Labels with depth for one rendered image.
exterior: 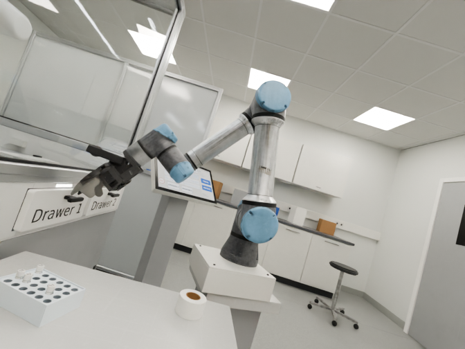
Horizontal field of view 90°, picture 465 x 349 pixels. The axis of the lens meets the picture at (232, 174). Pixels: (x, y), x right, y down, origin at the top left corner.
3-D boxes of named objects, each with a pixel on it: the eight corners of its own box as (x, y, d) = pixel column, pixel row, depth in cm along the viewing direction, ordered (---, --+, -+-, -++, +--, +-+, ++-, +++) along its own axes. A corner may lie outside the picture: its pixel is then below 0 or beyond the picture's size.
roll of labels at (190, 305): (205, 321, 56) (210, 305, 56) (178, 320, 53) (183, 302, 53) (197, 305, 62) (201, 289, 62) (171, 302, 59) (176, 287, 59)
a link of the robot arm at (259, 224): (266, 238, 85) (281, 96, 90) (278, 248, 71) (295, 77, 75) (234, 235, 84) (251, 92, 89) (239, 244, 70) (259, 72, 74)
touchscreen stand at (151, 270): (182, 344, 157) (228, 199, 164) (113, 363, 126) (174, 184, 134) (151, 302, 193) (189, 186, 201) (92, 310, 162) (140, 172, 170)
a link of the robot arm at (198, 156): (261, 100, 101) (166, 163, 95) (268, 88, 90) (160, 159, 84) (277, 122, 101) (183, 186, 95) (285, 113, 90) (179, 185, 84)
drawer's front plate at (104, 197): (115, 208, 118) (122, 188, 119) (85, 216, 89) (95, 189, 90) (111, 208, 118) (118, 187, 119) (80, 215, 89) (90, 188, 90)
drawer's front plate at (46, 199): (81, 217, 87) (91, 189, 88) (19, 233, 58) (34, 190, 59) (77, 215, 87) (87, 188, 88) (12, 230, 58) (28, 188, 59)
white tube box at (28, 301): (79, 307, 47) (86, 288, 47) (38, 327, 39) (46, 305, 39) (33, 284, 50) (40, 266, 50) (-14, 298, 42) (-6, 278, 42)
